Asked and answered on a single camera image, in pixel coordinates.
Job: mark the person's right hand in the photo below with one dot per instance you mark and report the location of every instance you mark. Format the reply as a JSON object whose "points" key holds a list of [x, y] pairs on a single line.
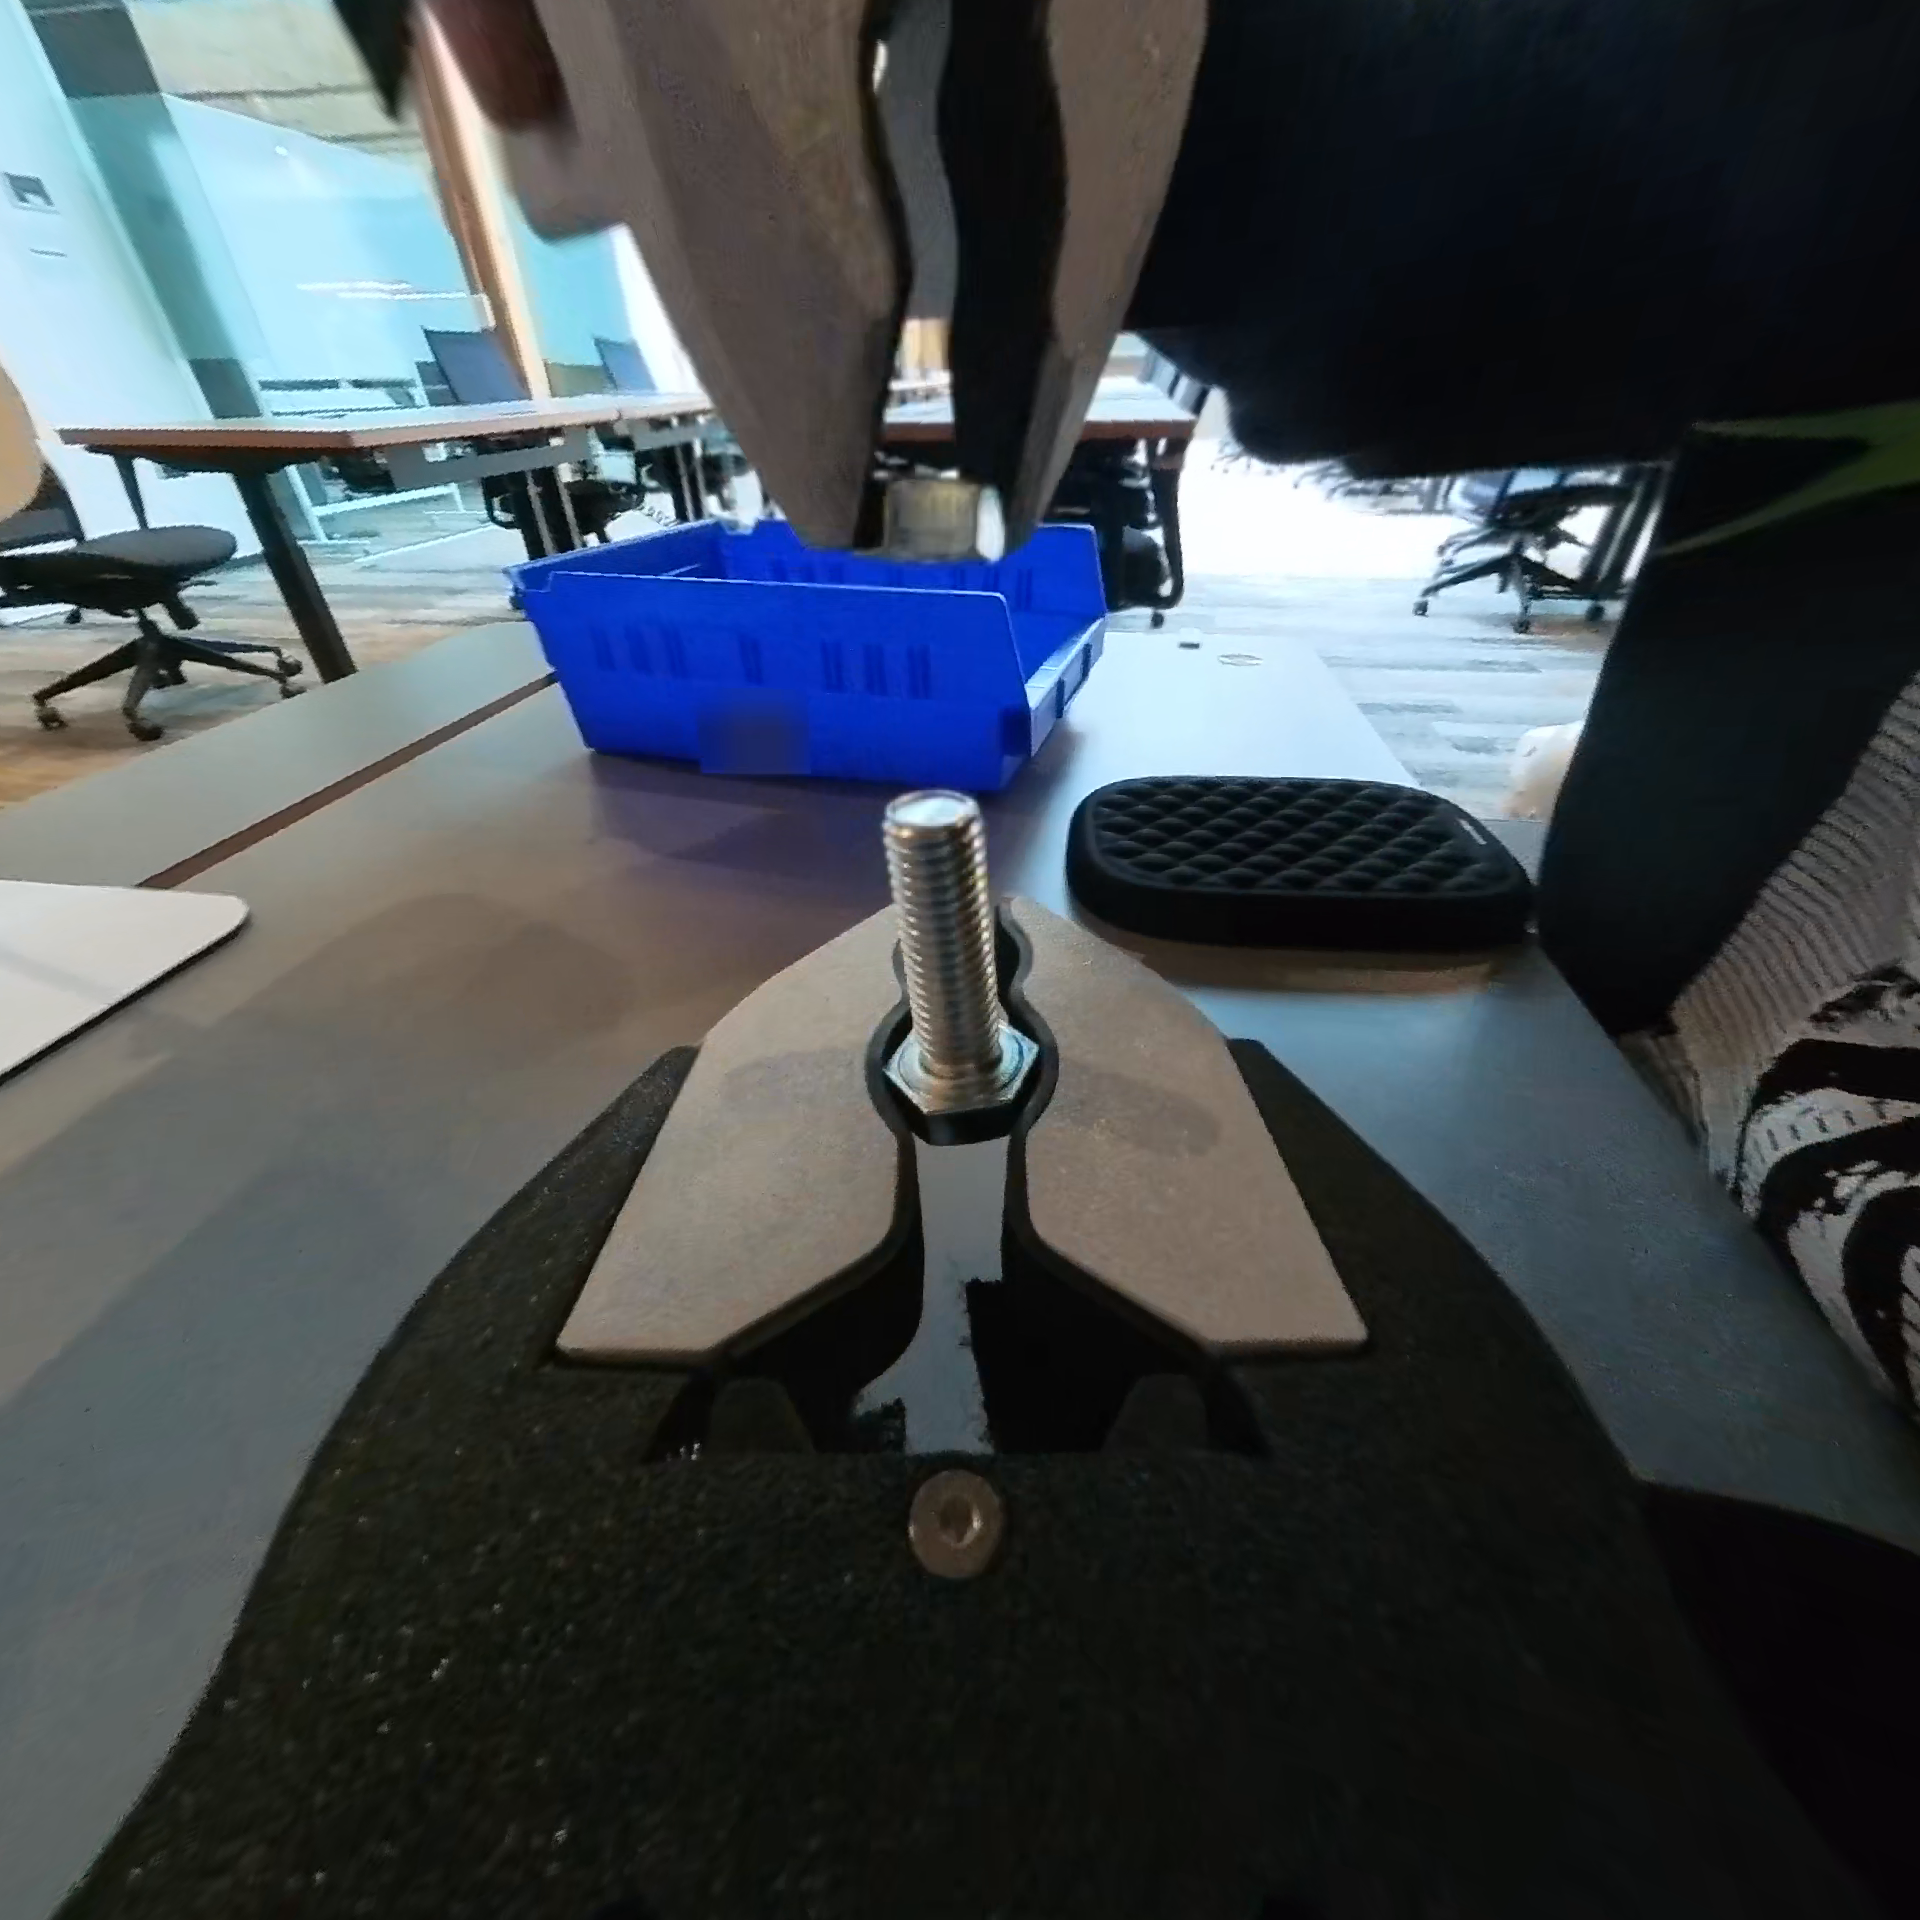
{"points": [[504, 61]]}

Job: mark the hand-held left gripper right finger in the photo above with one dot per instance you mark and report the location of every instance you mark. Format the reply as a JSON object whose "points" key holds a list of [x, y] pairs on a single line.
{"points": [[1170, 1171]]}

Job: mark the blue plastic bin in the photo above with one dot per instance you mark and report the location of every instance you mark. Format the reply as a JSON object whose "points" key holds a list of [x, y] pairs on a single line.
{"points": [[781, 676]]}

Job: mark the black office chair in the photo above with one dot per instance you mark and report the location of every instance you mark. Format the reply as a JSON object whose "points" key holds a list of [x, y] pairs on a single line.
{"points": [[136, 563], [474, 359]]}

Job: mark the steel hex nut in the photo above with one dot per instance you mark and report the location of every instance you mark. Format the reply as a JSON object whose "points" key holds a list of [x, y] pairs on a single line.
{"points": [[938, 517]]}

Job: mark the person's black printed shirt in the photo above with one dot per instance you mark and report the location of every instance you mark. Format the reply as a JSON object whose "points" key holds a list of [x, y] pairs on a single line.
{"points": [[1723, 751]]}

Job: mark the steel hex bolt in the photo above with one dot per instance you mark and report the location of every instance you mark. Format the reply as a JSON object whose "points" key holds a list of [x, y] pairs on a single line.
{"points": [[938, 960]]}

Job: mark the black wrist rest pad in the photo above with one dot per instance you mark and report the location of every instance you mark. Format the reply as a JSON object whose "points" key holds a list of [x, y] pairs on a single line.
{"points": [[1289, 863]]}

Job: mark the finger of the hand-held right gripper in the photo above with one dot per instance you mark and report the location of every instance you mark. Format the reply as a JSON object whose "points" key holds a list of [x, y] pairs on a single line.
{"points": [[751, 226], [1110, 149]]}

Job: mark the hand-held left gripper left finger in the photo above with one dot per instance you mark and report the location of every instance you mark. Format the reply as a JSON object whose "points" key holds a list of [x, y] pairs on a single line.
{"points": [[751, 1171]]}

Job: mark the white document stand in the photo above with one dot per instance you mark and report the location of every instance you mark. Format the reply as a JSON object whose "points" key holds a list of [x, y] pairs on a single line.
{"points": [[90, 960]]}

